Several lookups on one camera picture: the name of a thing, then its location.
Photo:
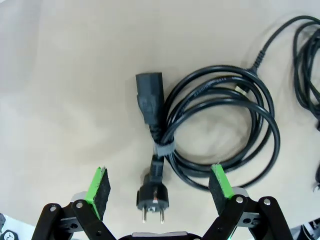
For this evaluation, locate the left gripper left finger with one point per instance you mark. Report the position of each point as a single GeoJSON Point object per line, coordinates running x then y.
{"type": "Point", "coordinates": [98, 192]}

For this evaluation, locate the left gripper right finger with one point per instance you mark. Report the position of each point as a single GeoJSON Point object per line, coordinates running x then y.
{"type": "Point", "coordinates": [220, 192]}

